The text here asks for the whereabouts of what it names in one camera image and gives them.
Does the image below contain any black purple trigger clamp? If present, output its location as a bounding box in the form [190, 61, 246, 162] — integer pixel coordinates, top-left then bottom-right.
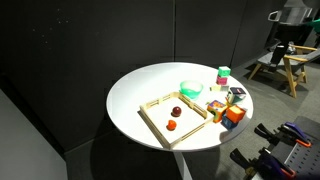
[254, 121, 313, 149]
[229, 148, 298, 180]

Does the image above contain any colourful picture cube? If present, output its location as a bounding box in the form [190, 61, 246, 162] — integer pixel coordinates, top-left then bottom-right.
[206, 99, 228, 124]

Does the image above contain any wooden armchair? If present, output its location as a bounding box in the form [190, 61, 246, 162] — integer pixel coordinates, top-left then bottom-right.
[248, 43, 319, 99]

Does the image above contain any small green block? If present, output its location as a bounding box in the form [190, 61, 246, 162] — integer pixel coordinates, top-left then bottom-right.
[218, 65, 232, 78]

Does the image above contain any small magenta block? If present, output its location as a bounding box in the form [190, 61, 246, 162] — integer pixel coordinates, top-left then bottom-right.
[216, 75, 229, 87]

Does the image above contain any silver crumpled item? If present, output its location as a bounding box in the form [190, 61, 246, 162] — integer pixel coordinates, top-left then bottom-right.
[287, 43, 298, 55]

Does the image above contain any dark red toy ball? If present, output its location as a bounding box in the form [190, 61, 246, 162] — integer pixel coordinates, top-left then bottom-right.
[171, 106, 183, 118]

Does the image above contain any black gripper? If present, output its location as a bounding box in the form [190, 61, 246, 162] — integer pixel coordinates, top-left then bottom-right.
[270, 23, 316, 72]

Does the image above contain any orange toy ball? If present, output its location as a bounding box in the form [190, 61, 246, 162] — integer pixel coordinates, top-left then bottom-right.
[166, 119, 178, 131]

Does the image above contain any green plastic bowl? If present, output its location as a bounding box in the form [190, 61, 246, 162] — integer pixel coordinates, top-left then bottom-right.
[179, 79, 204, 100]

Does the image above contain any orange toy block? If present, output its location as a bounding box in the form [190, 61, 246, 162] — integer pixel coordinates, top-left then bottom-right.
[225, 105, 247, 125]

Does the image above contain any blue toy block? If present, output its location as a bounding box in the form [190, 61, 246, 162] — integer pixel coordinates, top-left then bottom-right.
[221, 114, 239, 131]

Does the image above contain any white table pedestal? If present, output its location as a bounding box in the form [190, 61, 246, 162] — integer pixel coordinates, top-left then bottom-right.
[173, 151, 194, 180]

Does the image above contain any small lime block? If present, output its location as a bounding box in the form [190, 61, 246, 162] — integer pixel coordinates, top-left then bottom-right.
[209, 84, 223, 93]

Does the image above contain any light wooden tray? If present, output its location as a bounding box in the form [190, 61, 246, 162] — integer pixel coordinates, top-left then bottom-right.
[139, 91, 215, 150]

